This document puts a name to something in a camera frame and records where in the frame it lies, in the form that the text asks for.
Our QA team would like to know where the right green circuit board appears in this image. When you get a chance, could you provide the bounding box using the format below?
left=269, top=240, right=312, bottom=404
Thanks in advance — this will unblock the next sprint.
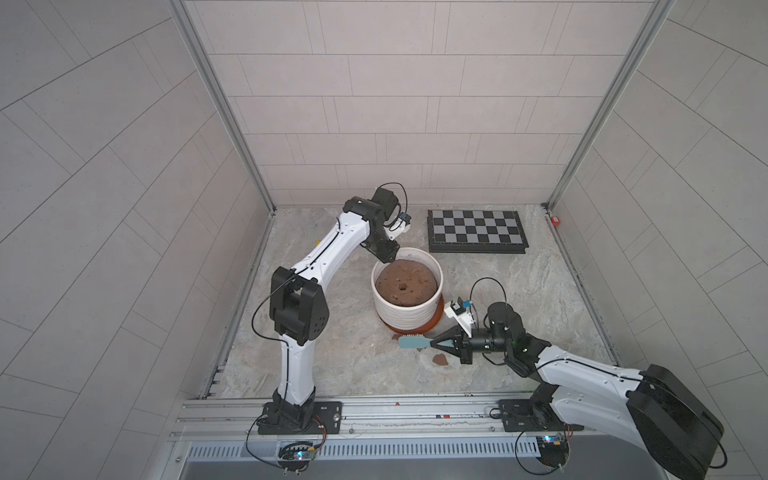
left=536, top=434, right=570, bottom=469

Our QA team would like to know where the aluminium corner post right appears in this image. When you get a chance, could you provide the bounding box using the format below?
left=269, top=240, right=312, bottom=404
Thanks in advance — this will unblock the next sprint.
left=542, top=0, right=676, bottom=212

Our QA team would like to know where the aluminium corner post left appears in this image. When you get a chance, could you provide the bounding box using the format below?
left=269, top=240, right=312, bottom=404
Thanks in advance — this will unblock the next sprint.
left=168, top=0, right=276, bottom=216

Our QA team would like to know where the left green circuit board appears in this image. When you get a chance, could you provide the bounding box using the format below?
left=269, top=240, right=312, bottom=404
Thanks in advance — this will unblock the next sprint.
left=277, top=441, right=321, bottom=472

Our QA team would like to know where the aluminium corner post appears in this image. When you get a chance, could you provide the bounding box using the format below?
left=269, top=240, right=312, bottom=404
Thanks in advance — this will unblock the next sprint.
left=168, top=0, right=276, bottom=216
left=542, top=0, right=676, bottom=212

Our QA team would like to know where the mud chunk on table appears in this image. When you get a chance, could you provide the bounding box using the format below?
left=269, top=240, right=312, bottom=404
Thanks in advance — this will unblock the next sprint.
left=432, top=354, right=449, bottom=366

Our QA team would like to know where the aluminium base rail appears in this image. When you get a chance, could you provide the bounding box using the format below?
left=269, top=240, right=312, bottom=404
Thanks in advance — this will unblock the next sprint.
left=143, top=392, right=667, bottom=480

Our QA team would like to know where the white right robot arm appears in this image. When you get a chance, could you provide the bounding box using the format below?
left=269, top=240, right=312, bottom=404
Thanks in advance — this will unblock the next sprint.
left=430, top=300, right=724, bottom=479

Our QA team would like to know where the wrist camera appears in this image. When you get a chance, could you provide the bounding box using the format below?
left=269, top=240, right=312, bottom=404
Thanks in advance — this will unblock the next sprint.
left=444, top=297, right=477, bottom=338
left=388, top=212, right=411, bottom=240

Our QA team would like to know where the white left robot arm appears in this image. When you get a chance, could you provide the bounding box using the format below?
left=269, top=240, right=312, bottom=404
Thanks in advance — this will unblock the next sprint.
left=266, top=183, right=410, bottom=431

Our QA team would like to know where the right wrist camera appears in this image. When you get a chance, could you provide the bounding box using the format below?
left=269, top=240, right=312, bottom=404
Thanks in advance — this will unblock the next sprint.
left=444, top=297, right=477, bottom=338

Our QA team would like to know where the black and grey chessboard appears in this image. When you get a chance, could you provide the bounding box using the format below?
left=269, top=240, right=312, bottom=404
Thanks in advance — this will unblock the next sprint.
left=427, top=210, right=529, bottom=254

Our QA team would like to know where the white ceramic pot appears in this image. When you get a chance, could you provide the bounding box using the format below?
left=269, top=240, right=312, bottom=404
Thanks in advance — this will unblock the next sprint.
left=371, top=247, right=444, bottom=310

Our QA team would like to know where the terracotta saucer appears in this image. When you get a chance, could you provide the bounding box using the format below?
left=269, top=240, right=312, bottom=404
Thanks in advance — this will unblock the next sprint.
left=376, top=296, right=444, bottom=335

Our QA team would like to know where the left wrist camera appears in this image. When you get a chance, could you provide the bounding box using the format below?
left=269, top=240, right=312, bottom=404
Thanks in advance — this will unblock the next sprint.
left=388, top=212, right=411, bottom=240

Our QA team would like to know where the teal scrubbing brush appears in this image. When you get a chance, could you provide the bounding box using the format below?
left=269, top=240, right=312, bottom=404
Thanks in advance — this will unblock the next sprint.
left=398, top=335, right=431, bottom=349

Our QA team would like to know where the green circuit board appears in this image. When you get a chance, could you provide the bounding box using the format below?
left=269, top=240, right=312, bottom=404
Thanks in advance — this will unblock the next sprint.
left=536, top=434, right=570, bottom=469
left=277, top=441, right=321, bottom=472

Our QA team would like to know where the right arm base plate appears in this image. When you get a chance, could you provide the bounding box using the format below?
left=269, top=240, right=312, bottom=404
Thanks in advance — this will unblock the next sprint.
left=497, top=399, right=567, bottom=433

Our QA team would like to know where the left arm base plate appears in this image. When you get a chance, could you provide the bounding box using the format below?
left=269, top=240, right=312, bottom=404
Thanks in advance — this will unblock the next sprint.
left=256, top=399, right=343, bottom=435

